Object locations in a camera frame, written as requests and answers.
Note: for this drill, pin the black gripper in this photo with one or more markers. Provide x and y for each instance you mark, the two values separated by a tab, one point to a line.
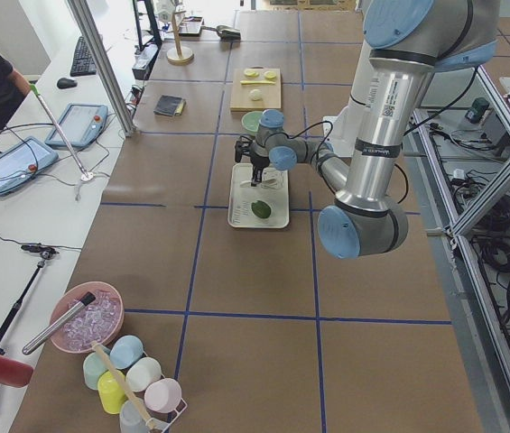
258	161

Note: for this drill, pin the white ceramic spoon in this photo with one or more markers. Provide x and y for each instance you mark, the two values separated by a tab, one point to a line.
265	184

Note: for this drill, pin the white steamed bun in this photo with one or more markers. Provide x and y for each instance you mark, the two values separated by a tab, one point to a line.
255	94

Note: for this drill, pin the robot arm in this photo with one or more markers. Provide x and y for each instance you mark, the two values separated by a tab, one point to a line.
409	41

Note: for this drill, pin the light green bowl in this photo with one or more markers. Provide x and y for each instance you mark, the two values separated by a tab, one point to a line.
250	121

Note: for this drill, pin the pink bowl with ice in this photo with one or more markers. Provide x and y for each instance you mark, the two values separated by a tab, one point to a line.
99	321

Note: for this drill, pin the white bear tray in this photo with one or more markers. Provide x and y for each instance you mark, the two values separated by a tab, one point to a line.
239	210

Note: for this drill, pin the green avocado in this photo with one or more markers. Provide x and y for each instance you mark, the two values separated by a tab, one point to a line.
261	209

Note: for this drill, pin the bamboo cutting board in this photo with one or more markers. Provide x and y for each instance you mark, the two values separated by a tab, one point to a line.
272	94

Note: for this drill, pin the yellow plastic knife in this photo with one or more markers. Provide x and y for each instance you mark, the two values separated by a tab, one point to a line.
257	82

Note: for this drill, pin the lemon slice top stacked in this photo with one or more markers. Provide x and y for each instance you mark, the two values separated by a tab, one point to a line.
270	75

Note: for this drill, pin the lemon slice upper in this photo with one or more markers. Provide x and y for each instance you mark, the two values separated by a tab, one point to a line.
251	73

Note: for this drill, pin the yellow sponge cloth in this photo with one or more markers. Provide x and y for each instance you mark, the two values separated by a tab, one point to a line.
180	107

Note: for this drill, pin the grey folded cloth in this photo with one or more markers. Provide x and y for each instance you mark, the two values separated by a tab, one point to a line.
167	105

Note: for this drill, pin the wooden stand base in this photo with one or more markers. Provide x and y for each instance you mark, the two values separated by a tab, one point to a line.
178	55

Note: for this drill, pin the metal scoop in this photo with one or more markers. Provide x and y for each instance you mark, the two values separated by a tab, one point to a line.
225	33

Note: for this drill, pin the thin metal rod stand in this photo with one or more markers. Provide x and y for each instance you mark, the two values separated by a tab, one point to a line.
85	175

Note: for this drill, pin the far teach pendant tablet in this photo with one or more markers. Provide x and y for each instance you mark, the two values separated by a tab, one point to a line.
83	123

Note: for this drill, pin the teach pendant tablet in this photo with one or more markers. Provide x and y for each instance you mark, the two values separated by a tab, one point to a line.
23	162
83	123

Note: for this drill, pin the black keyboard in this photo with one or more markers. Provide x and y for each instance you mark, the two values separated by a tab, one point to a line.
83	63

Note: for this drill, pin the metal tube tool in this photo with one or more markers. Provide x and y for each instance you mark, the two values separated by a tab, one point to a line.
50	330

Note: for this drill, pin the black computer mouse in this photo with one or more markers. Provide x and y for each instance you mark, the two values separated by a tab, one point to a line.
66	83

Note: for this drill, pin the light blue cup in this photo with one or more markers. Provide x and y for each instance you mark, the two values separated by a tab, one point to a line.
126	351

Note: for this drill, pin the black tripod stick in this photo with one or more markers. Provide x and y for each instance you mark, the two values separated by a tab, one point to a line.
46	253

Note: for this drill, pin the white cup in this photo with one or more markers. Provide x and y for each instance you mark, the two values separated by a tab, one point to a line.
143	373

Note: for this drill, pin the wooden stick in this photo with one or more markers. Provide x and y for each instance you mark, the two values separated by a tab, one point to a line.
150	422

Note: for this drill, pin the pink cup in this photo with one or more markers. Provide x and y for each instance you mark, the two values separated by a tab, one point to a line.
163	396

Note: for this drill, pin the near teach pendant tablet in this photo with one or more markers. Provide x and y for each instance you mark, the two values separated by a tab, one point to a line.
23	162

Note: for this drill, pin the green cup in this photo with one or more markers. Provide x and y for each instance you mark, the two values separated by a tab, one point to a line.
93	368

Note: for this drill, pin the yellow cup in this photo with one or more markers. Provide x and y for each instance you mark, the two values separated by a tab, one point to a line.
111	395

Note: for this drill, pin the clear grey cup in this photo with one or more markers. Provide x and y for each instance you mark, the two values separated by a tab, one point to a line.
130	421

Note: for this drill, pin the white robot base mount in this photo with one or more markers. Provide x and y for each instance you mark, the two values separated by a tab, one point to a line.
337	134

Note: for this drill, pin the aluminium frame post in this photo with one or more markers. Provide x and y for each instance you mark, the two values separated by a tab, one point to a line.
86	23

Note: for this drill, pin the white wire cup rack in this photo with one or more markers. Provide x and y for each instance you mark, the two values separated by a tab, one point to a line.
165	420

